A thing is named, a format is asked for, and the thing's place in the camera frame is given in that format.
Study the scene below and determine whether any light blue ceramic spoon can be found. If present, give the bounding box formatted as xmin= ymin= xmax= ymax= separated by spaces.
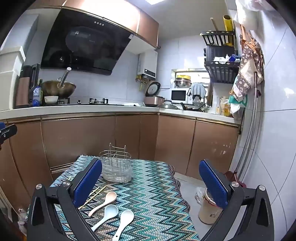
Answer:
xmin=91 ymin=204 xmax=118 ymax=232

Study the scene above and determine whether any beige ceramic spoon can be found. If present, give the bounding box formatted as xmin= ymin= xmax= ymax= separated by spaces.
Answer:
xmin=88 ymin=191 xmax=117 ymax=217

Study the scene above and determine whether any white ceramic spoon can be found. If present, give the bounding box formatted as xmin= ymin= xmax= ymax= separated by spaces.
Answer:
xmin=112 ymin=210 xmax=134 ymax=241

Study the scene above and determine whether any beige trash bin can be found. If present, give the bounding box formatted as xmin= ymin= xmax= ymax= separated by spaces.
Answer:
xmin=195 ymin=187 xmax=223 ymax=225

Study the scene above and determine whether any white small bowl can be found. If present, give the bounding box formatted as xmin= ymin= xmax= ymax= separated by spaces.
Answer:
xmin=44 ymin=96 xmax=59 ymax=104

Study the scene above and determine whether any gas stove top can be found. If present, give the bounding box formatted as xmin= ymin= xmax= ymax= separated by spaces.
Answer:
xmin=43 ymin=97 xmax=123 ymax=106

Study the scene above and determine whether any black range hood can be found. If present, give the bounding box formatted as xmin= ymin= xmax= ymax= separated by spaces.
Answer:
xmin=41 ymin=9 xmax=133 ymax=76

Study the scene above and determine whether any pink rice cooker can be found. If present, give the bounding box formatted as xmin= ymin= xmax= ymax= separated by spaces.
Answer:
xmin=144 ymin=81 xmax=165 ymax=107

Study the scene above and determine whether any steel pan lid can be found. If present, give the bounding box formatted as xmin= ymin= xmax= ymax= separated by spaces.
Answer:
xmin=159 ymin=100 xmax=179 ymax=109

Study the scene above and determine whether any white microwave oven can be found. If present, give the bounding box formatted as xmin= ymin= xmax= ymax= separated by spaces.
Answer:
xmin=170 ymin=88 xmax=193 ymax=104

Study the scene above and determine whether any floral hanging apron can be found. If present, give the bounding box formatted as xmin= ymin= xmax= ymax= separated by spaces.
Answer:
xmin=230 ymin=25 xmax=265 ymax=102

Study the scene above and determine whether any white gas water heater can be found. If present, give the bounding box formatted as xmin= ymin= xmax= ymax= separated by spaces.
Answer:
xmin=137 ymin=50 xmax=158 ymax=78

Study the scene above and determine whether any steel pot on microwave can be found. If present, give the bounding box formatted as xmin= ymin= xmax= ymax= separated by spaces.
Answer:
xmin=174 ymin=75 xmax=192 ymax=88

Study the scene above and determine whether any black dish rack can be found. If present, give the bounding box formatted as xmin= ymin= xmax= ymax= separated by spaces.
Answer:
xmin=200 ymin=31 xmax=239 ymax=84

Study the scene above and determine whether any yellow roll on rack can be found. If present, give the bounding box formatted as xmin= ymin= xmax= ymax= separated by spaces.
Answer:
xmin=223 ymin=15 xmax=233 ymax=47

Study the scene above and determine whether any steel wok with handle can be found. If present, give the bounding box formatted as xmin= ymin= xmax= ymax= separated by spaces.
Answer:
xmin=42 ymin=67 xmax=76 ymax=98

